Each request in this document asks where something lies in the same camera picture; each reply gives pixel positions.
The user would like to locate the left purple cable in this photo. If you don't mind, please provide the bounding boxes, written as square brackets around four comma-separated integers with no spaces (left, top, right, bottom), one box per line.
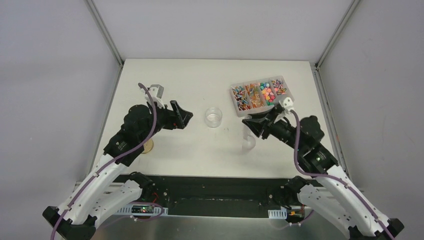
[49,82,165,240]

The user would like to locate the clear plastic scoop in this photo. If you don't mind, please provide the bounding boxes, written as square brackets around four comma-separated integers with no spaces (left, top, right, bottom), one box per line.
[241,123,256,153]

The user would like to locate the purple cable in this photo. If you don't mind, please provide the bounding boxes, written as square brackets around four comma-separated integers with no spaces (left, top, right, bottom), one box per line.
[268,109,395,240]
[49,82,165,240]

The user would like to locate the left slotted cable duct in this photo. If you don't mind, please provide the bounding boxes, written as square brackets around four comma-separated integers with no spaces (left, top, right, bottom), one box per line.
[114,203,169,217]

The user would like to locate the clear plastic jar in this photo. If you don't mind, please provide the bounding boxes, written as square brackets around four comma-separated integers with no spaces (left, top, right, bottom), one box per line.
[204,107,223,128]

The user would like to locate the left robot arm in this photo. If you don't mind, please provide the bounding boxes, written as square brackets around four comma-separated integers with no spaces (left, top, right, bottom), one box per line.
[42,100,194,240]

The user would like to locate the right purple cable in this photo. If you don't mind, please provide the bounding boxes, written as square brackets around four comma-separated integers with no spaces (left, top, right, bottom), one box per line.
[268,109,395,240]

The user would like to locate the compartmented candy tray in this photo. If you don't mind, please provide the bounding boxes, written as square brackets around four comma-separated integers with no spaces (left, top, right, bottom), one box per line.
[229,75,295,118]

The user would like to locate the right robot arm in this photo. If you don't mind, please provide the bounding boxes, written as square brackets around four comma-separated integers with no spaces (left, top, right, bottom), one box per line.
[242,107,405,240]

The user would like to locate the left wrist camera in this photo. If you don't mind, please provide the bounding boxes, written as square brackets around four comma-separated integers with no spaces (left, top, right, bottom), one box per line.
[145,84,165,109]

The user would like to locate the slotted cable duct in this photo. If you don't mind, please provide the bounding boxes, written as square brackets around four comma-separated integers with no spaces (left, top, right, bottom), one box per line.
[267,208,288,220]
[114,203,169,217]

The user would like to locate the wooden jar lid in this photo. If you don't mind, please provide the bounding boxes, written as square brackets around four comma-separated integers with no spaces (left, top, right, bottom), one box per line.
[141,139,154,154]

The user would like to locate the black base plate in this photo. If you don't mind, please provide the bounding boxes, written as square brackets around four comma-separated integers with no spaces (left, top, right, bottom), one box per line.
[88,173,329,219]

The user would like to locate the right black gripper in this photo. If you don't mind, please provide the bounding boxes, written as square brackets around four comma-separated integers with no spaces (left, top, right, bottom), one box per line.
[242,105,304,152]

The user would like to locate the right slotted cable duct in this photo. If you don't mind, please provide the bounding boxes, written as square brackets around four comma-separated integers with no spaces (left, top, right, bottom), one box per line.
[267,208,288,220]

